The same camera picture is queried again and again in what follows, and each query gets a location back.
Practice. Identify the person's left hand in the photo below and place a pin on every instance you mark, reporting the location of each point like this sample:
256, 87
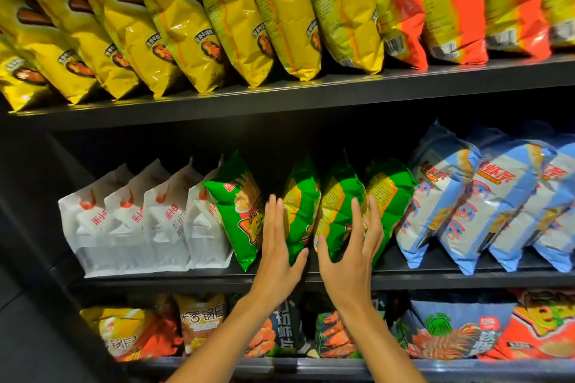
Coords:
277, 266

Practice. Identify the person's right hand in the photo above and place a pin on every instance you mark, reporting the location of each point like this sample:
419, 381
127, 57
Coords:
350, 270

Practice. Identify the dark shrimp chip bags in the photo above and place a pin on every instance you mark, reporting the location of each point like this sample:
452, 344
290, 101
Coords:
332, 338
283, 333
449, 329

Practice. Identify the green fries snack bag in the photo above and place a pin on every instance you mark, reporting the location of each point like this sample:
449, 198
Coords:
391, 199
303, 203
340, 199
235, 208

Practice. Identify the tan snack bag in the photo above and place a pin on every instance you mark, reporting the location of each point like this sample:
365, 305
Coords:
199, 320

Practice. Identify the row of plain white bags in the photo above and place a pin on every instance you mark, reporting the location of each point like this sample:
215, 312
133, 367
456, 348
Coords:
135, 226

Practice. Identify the orange yellow snack bag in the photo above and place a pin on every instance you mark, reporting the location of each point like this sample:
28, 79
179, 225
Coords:
126, 333

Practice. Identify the black metal shelf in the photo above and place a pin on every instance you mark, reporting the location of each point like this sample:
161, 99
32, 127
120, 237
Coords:
269, 98

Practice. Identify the row of orange chip bags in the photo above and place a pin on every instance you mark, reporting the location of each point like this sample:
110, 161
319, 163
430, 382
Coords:
539, 324

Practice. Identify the row of yellow chip bags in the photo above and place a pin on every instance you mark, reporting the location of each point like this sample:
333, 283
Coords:
180, 19

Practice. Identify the row of orange snack bags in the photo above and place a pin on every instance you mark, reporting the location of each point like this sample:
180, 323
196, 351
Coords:
467, 1

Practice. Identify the person's right forearm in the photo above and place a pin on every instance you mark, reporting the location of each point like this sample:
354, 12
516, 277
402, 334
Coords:
382, 347

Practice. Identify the person's left forearm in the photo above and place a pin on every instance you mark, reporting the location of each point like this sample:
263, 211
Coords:
238, 342

